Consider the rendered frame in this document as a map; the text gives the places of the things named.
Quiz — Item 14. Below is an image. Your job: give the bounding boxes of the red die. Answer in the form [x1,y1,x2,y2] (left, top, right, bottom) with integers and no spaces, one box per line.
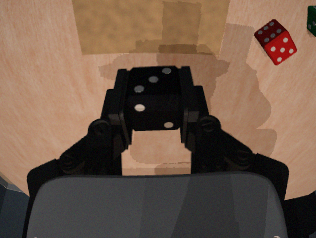
[254,19,297,65]

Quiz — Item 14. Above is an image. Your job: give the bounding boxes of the green die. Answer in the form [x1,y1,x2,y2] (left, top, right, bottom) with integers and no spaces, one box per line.
[307,6,316,37]

